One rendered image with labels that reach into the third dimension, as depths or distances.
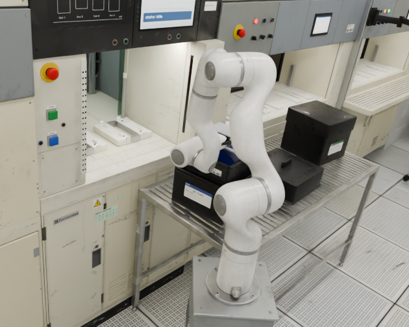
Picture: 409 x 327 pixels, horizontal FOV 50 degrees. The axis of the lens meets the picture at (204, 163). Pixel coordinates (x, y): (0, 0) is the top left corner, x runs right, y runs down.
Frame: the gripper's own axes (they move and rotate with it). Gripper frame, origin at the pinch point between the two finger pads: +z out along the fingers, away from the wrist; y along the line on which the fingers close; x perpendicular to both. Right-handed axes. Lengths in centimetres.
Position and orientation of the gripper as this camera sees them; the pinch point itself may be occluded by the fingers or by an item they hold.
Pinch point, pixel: (223, 133)
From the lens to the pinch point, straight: 184.4
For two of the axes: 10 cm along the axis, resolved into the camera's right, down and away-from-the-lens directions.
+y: 8.2, 3.6, -4.5
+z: 5.6, -3.2, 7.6
